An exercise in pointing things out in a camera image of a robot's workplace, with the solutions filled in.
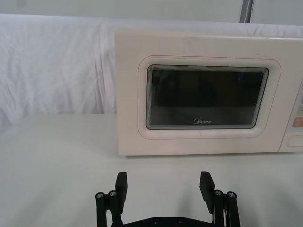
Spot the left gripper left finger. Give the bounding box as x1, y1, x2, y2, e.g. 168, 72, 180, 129
94, 172, 129, 227

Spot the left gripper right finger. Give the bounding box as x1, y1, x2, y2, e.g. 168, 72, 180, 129
199, 171, 239, 227

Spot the cream microwave oven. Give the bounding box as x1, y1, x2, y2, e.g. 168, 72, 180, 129
114, 29, 303, 158

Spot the white table cloth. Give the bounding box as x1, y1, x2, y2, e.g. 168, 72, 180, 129
0, 113, 303, 227

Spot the white crumpled backdrop cloth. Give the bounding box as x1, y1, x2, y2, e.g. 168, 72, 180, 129
0, 13, 303, 123

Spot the grey striped post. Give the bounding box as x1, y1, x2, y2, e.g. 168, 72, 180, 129
238, 0, 252, 24

